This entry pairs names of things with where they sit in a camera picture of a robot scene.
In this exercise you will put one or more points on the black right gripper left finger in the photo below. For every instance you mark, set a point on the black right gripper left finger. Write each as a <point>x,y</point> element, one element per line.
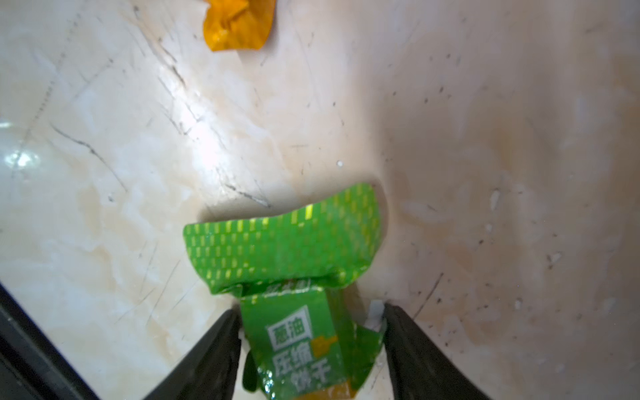
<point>210,369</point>

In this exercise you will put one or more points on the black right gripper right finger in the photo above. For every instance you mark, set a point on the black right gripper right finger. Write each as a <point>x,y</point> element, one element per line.
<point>418,368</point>

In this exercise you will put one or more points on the green cookie packet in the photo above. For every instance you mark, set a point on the green cookie packet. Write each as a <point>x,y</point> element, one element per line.
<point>289,273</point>

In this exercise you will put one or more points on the orange cookie packet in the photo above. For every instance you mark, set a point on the orange cookie packet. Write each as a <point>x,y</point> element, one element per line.
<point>238,24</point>

